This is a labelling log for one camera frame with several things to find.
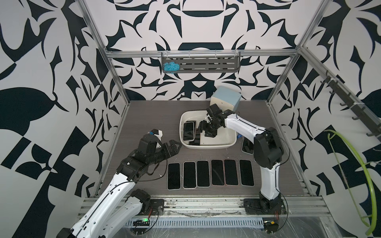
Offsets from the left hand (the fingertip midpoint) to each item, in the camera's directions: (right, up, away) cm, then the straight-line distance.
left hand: (173, 145), depth 74 cm
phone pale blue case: (-1, -21, +13) cm, 25 cm away
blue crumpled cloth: (-3, +44, +18) cm, 48 cm away
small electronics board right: (+46, -38, -2) cm, 60 cm away
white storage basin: (+31, 0, +26) cm, 40 cm away
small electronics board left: (-14, -37, -1) cm, 40 cm away
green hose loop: (+72, -1, -17) cm, 74 cm away
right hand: (+12, +5, +19) cm, 23 cm away
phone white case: (+8, -19, +9) cm, 22 cm away
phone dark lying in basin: (+12, -2, +21) cm, 24 cm away
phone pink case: (+31, -20, +9) cm, 38 cm away
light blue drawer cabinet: (+32, +26, +29) cm, 51 cm away
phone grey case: (+15, -18, +10) cm, 26 cm away
